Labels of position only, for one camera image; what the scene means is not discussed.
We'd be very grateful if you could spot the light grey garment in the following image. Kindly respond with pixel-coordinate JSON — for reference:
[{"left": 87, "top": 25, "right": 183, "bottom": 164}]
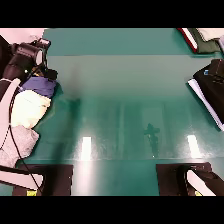
[{"left": 0, "top": 124, "right": 40, "bottom": 169}]

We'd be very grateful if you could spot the blue garment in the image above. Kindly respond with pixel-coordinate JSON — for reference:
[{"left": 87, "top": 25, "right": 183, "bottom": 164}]
[{"left": 20, "top": 75, "right": 58, "bottom": 100}]

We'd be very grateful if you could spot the cream garment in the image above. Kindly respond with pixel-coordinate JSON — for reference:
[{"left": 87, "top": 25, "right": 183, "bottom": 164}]
[{"left": 10, "top": 89, "right": 52, "bottom": 130}]

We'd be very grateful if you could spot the white garment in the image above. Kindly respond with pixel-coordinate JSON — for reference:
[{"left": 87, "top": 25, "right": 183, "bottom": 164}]
[
  {"left": 196, "top": 28, "right": 224, "bottom": 43},
  {"left": 187, "top": 77, "right": 224, "bottom": 132}
]

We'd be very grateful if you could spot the black garment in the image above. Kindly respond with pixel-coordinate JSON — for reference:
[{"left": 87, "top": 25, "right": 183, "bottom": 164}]
[{"left": 192, "top": 58, "right": 224, "bottom": 125}]

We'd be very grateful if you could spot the red garment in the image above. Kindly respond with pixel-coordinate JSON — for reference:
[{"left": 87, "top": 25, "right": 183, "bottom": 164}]
[{"left": 176, "top": 28, "right": 200, "bottom": 54}]

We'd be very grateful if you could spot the dark green garment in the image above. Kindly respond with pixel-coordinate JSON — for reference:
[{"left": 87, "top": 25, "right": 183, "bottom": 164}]
[{"left": 188, "top": 28, "right": 222, "bottom": 55}]

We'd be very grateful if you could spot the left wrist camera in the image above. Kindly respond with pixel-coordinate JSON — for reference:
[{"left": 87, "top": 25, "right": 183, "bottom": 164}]
[{"left": 33, "top": 37, "right": 52, "bottom": 52}]

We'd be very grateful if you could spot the black cable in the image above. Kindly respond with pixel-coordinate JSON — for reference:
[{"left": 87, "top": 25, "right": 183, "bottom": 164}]
[{"left": 0, "top": 93, "right": 44, "bottom": 197}]

